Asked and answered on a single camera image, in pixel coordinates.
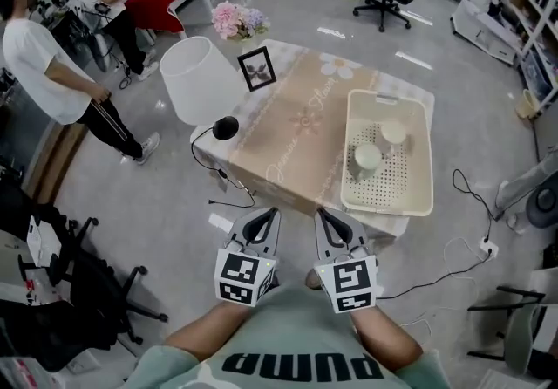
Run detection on grey floor machine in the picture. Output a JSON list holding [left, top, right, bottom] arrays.
[[494, 151, 558, 235]]

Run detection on floral cloth covered table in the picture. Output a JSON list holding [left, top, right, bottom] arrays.
[[190, 38, 436, 249]]

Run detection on white power strip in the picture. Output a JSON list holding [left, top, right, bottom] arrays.
[[479, 237, 500, 258]]

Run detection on person's left forearm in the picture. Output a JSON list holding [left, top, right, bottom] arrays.
[[164, 300, 262, 362]]

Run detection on white table lamp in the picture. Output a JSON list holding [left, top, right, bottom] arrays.
[[159, 36, 246, 142]]

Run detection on person's right forearm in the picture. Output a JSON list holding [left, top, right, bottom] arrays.
[[350, 306, 424, 373]]

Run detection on red cloth covered table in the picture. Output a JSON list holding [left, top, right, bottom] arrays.
[[124, 0, 214, 40]]

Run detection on black swivel chair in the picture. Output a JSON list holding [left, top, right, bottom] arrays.
[[0, 264, 170, 373], [0, 181, 100, 292]]

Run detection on brown floor mat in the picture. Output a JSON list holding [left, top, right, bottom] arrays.
[[24, 123, 88, 205]]

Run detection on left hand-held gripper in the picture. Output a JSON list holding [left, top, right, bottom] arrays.
[[212, 206, 283, 309]]

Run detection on cream waste bin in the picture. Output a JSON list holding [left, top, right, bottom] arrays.
[[515, 88, 538, 120]]

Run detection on white low cabinet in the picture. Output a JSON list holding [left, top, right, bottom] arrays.
[[451, 0, 521, 66]]

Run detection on pink purple flower bouquet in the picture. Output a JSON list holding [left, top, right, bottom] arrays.
[[211, 1, 271, 42]]

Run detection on black picture frame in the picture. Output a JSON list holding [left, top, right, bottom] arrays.
[[236, 45, 278, 93]]

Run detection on white floor cable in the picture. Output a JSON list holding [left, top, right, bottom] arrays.
[[400, 236, 485, 347]]

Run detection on clear plastic bin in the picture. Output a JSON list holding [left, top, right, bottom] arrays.
[[521, 51, 550, 100]]

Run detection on green chair black frame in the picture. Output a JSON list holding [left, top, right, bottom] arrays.
[[466, 284, 558, 375]]

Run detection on black cable with adapter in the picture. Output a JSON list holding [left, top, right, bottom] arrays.
[[452, 167, 496, 244]]

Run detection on white shelf rack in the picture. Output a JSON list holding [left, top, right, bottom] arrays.
[[468, 0, 558, 118]]

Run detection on cream perforated plastic basket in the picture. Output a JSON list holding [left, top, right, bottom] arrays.
[[339, 88, 435, 217]]

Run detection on person's pale green shirt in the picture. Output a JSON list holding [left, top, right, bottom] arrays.
[[126, 282, 450, 389]]

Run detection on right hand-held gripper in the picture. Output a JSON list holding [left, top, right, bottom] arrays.
[[312, 207, 380, 315]]

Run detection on black lamp cable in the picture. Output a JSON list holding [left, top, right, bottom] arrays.
[[190, 127, 256, 209]]

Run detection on black floor cable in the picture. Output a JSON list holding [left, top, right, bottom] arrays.
[[378, 254, 493, 301]]

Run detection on cream mug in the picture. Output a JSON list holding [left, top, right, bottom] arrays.
[[379, 120, 413, 160], [350, 142, 384, 181]]

